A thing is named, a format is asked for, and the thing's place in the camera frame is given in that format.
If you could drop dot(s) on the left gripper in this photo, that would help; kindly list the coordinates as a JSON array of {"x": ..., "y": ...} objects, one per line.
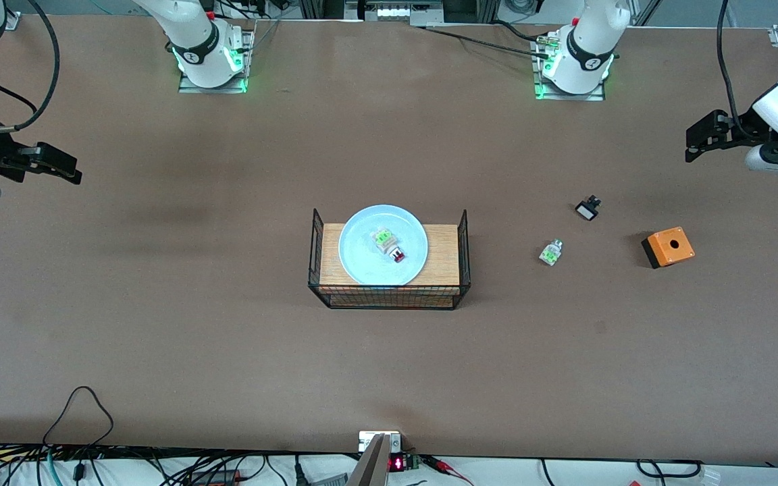
[{"x": 744, "y": 129}]

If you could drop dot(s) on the red push button switch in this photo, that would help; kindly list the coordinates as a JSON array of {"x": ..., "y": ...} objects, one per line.
[{"x": 389, "y": 245}]

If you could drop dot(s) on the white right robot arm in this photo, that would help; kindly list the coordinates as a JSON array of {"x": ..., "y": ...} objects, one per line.
[{"x": 193, "y": 27}]

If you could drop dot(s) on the orange black button box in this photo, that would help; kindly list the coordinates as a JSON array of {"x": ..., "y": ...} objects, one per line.
[{"x": 671, "y": 246}]

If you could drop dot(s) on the black white square button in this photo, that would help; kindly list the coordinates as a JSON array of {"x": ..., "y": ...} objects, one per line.
[{"x": 587, "y": 210}]

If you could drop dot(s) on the light blue round plate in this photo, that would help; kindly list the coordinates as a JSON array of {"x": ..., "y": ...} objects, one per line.
[{"x": 362, "y": 256}]

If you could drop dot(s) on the wooden board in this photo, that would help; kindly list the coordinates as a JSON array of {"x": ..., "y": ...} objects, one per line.
[{"x": 443, "y": 263}]

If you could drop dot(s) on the white device with lights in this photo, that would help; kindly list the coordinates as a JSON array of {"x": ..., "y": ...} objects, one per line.
[{"x": 394, "y": 12}]

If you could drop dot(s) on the black power adapter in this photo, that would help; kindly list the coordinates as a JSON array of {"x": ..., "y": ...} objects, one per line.
[{"x": 217, "y": 477}]

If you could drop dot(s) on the red black probe lead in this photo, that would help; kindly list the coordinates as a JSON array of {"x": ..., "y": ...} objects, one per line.
[{"x": 446, "y": 467}]

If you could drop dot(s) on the grey metal bar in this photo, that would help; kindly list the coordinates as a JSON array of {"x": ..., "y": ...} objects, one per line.
[{"x": 370, "y": 466}]

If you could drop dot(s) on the red digit display module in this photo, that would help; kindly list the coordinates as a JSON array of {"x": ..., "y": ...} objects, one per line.
[{"x": 399, "y": 463}]

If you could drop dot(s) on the green push button switch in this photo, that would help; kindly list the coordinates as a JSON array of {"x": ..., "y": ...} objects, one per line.
[{"x": 551, "y": 253}]

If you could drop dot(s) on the silver camera mount bracket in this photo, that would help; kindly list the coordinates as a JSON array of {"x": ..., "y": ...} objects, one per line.
[{"x": 369, "y": 440}]

